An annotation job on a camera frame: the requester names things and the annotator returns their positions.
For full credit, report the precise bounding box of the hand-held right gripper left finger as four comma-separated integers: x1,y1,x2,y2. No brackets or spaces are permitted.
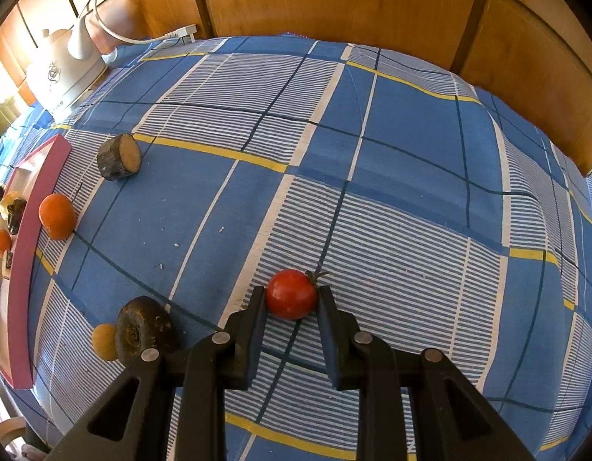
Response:
44,285,268,461

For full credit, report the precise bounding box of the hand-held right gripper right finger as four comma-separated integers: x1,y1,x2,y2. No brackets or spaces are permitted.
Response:
317,285,537,461

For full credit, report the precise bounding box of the yellow peeled chunk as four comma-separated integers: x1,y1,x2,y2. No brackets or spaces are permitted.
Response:
0,191,27,219

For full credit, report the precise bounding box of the dark brown water chestnut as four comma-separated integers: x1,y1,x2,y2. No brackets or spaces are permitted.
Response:
115,296,180,363
7,198,28,234

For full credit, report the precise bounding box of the red cherry tomato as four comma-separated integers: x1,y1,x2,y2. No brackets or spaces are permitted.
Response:
266,269,331,322

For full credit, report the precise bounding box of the pink cardboard box tray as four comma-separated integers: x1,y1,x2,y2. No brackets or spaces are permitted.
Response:
0,134,72,390

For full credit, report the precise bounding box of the tan longan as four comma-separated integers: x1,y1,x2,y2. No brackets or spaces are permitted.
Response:
92,323,119,361

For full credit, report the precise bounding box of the white ceramic electric kettle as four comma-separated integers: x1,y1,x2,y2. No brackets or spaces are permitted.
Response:
26,14,109,116

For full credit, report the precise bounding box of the white kettle power cord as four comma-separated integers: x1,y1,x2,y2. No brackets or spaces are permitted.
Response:
82,0,191,46

